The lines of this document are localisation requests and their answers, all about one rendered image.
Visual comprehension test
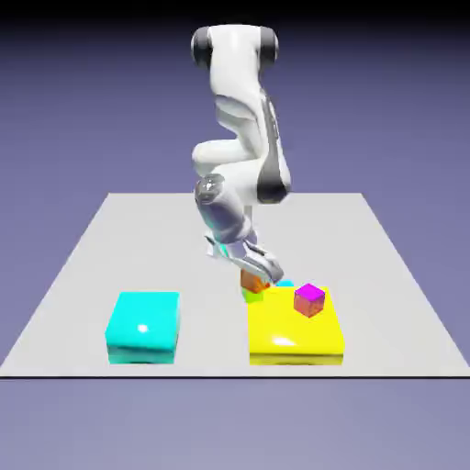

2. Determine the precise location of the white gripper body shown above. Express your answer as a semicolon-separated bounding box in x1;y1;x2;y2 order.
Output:
218;239;285;284

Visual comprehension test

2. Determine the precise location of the small orange cube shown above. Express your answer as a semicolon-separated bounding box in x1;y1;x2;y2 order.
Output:
240;268;272;295

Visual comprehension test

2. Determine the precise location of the small magenta cube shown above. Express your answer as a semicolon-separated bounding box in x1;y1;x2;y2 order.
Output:
293;283;327;319

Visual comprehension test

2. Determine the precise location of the large yellow box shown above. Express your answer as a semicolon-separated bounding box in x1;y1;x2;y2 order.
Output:
248;285;345;367

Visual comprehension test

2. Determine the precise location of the large cyan box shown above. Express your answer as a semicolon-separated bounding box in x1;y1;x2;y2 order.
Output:
105;291;181;365

